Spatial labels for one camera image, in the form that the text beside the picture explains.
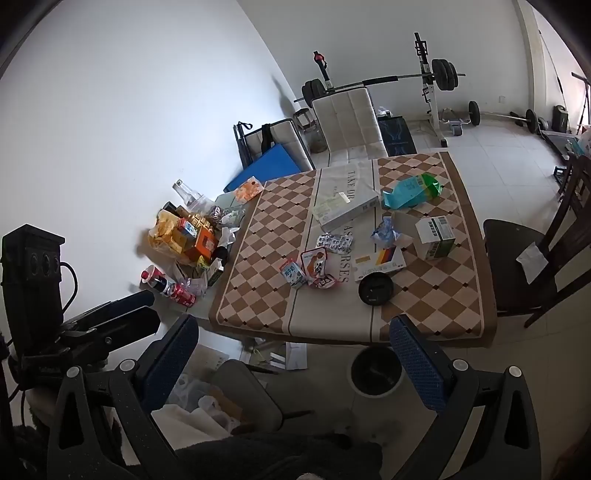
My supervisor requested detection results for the barbell with black plates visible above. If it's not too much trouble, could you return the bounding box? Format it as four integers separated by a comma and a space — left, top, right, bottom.
294, 58, 466, 104

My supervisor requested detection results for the white plastic bag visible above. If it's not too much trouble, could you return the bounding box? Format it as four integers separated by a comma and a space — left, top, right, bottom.
151, 375, 241, 441

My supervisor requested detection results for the white weight bench rack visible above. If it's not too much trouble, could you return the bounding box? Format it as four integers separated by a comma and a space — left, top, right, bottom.
314, 31, 450, 148

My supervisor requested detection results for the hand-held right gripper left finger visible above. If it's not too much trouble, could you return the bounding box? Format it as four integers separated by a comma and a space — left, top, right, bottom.
46, 315, 199, 480

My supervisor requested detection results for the gold textured bottle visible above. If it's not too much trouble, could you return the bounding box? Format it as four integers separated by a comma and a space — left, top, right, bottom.
185, 213, 215, 232

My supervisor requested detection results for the red drink can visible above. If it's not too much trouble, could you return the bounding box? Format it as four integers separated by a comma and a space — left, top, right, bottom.
168, 283, 198, 308

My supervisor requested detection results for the long white box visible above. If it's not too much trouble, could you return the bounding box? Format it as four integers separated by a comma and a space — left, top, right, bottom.
318, 185, 380, 233

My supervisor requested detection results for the silver foil blister pack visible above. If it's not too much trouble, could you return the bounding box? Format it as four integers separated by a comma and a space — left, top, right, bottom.
316, 232, 354, 256

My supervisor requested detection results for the black cable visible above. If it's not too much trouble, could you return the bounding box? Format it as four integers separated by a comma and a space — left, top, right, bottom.
59, 261, 80, 319

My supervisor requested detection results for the red white snack packet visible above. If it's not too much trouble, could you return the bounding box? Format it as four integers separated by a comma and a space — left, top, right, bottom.
301, 247, 329, 278

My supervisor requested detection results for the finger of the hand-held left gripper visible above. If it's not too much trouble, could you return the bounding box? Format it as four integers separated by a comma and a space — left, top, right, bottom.
102, 307, 161, 352
108, 290, 155, 317

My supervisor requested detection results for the small blue white pouch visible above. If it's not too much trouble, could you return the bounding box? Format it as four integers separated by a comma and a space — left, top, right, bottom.
280, 260, 306, 290

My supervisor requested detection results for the brown small stool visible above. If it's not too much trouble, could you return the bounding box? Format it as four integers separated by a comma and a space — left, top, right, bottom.
294, 108, 319, 134

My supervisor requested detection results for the orange snack packet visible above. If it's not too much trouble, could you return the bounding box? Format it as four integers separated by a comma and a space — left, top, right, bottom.
234, 176, 265, 202

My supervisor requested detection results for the teal green snack bag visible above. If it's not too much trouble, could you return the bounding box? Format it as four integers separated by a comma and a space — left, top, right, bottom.
381, 174, 444, 210

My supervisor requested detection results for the dark wooden chair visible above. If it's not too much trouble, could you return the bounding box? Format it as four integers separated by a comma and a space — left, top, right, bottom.
482, 154, 591, 329

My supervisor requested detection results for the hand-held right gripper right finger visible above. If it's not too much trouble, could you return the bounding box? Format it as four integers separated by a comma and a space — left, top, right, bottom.
390, 315, 543, 480

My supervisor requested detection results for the black trash bin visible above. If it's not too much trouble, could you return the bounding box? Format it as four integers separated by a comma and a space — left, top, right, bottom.
350, 346, 406, 398

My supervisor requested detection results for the grey chair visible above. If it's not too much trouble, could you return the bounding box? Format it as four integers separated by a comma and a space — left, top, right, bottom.
210, 359, 317, 435

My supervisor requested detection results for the orange box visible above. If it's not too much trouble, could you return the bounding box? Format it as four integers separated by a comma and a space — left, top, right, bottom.
189, 228, 219, 260

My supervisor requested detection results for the beige padded chair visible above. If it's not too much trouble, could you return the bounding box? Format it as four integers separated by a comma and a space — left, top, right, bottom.
311, 87, 389, 162

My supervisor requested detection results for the white paper sheet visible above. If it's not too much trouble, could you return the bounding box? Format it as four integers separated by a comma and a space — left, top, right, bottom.
516, 241, 551, 283

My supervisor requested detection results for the white paper leaflet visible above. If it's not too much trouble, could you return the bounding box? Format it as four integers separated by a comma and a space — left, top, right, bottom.
285, 342, 308, 371

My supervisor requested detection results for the cola bottle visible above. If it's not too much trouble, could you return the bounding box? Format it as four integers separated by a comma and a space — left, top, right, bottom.
141, 265, 174, 296

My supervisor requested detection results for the black patterned mat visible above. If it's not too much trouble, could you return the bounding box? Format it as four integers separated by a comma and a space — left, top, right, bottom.
377, 114, 417, 158

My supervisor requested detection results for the black beige folding chair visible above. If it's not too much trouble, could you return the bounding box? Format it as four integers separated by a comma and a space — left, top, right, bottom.
233, 117, 317, 183

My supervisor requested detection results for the blue crumpled wrapper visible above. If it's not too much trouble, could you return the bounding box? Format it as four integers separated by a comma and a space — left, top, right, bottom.
370, 216, 400, 245

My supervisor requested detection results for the clear glass bottle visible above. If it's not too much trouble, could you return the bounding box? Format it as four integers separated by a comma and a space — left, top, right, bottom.
172, 180, 208, 213

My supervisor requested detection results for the short barbell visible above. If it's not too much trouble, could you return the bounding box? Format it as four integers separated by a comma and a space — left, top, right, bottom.
468, 100, 550, 134

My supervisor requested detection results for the checkered tablecloth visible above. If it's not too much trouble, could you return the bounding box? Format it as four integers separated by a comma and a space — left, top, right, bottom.
209, 151, 498, 344

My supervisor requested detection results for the black round lid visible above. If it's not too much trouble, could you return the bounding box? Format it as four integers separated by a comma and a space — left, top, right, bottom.
359, 272, 394, 306

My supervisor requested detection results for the white green carton box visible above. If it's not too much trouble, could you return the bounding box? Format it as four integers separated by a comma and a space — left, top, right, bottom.
414, 215, 456, 260

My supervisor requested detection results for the blue mat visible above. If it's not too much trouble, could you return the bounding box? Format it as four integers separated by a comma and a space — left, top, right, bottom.
224, 143, 308, 193

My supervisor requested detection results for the white box with coloured stripes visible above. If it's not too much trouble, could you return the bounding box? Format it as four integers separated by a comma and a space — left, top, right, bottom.
352, 246, 407, 283

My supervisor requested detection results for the flat cardboard piece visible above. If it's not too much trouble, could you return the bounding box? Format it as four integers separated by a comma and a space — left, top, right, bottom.
185, 346, 230, 385

